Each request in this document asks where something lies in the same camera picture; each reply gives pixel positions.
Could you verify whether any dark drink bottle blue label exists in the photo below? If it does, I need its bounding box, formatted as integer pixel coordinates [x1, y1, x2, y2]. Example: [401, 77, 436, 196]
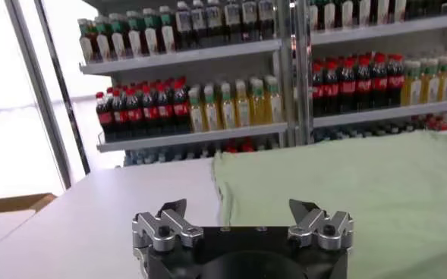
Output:
[241, 0, 259, 42]
[222, 0, 242, 45]
[257, 0, 275, 41]
[206, 0, 224, 47]
[190, 0, 208, 49]
[175, 1, 193, 50]

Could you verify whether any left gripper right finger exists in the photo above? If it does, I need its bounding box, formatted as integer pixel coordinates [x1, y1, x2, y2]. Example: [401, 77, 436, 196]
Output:
[287, 199, 355, 252]

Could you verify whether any grey metal shelf unit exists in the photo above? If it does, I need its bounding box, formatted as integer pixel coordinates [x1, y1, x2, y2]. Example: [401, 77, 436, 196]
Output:
[294, 0, 447, 147]
[77, 0, 297, 168]

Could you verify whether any green t-shirt red print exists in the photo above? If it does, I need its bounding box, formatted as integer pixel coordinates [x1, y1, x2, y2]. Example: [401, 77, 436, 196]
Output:
[211, 130, 447, 279]

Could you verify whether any thin black window post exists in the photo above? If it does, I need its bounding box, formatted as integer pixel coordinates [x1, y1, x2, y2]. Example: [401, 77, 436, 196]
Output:
[33, 0, 92, 176]

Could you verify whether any wide grey window mullion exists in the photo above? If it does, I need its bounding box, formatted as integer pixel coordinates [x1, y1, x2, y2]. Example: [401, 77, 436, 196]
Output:
[3, 0, 73, 190]

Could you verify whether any brown cardboard box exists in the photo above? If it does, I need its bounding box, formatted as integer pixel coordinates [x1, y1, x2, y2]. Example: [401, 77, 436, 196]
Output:
[0, 192, 57, 215]

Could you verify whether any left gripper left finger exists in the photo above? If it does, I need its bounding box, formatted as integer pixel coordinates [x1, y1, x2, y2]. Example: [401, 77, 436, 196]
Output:
[131, 198, 205, 254]

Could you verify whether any cola bottle red cap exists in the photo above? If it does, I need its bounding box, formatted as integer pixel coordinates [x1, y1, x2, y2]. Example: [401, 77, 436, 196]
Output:
[323, 62, 341, 114]
[386, 55, 405, 107]
[112, 89, 130, 140]
[172, 80, 191, 133]
[142, 85, 160, 136]
[96, 92, 114, 142]
[354, 56, 373, 111]
[157, 83, 176, 134]
[126, 87, 145, 137]
[370, 54, 389, 109]
[338, 59, 357, 114]
[310, 63, 326, 117]

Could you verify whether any dark tea bottle green cap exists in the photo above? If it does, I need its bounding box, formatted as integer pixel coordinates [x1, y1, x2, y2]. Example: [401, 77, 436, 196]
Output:
[307, 0, 322, 34]
[142, 7, 159, 56]
[320, 0, 338, 32]
[373, 0, 392, 27]
[125, 10, 143, 58]
[158, 5, 177, 54]
[355, 0, 374, 28]
[392, 0, 409, 24]
[77, 17, 94, 64]
[108, 13, 127, 60]
[337, 0, 356, 30]
[93, 15, 112, 61]

